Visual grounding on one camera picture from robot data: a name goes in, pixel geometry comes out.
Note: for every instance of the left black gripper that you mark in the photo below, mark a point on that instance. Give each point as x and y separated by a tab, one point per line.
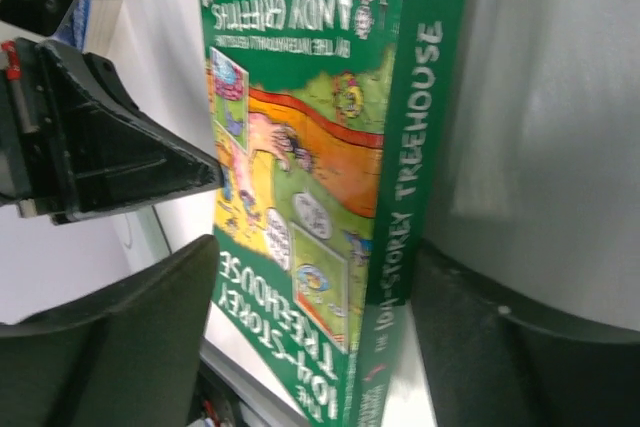
120	159

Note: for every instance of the green 104-storey treehouse book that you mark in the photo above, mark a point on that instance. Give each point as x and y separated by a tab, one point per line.
327	116

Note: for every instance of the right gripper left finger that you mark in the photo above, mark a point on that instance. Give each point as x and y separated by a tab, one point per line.
125	355

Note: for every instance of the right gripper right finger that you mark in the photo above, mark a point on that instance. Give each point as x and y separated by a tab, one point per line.
494	357

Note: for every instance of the pale green booklet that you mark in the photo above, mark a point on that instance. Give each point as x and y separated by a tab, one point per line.
141	235

